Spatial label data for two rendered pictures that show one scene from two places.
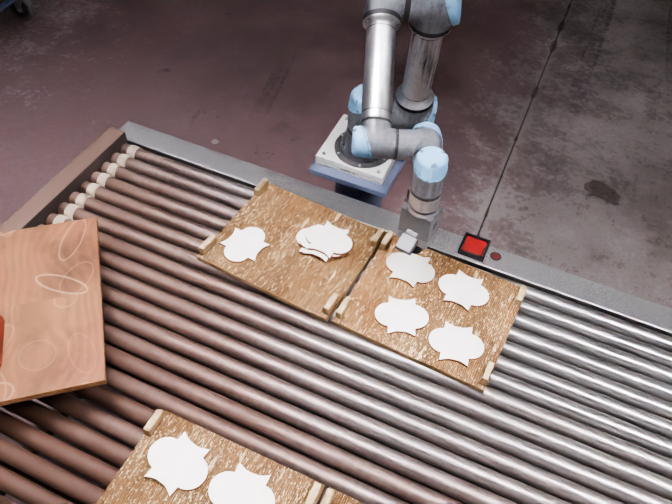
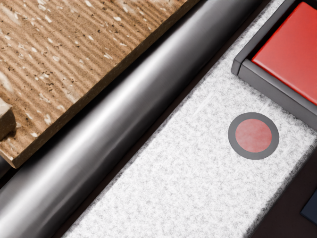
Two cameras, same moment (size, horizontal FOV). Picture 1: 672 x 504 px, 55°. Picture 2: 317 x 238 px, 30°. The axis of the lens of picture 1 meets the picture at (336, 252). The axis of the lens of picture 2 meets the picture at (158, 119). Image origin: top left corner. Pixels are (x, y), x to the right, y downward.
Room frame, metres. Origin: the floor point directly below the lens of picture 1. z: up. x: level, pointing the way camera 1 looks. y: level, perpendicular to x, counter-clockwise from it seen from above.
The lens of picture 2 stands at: (1.20, -0.61, 1.25)
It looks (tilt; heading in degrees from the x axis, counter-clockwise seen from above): 65 degrees down; 104
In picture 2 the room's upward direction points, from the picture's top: 4 degrees clockwise
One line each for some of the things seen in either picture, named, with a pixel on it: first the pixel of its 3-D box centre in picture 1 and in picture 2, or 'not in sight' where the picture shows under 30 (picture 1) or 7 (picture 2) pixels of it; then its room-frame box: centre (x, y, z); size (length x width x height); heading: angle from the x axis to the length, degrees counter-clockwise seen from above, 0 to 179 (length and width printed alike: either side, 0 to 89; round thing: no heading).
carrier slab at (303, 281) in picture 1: (293, 246); not in sight; (1.20, 0.12, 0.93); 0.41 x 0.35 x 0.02; 64
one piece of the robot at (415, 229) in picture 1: (414, 225); not in sight; (1.12, -0.19, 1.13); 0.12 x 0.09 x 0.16; 149
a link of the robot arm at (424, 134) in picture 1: (420, 145); not in sight; (1.24, -0.19, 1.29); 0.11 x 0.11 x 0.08; 0
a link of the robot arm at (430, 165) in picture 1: (429, 172); not in sight; (1.14, -0.21, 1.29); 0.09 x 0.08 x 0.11; 0
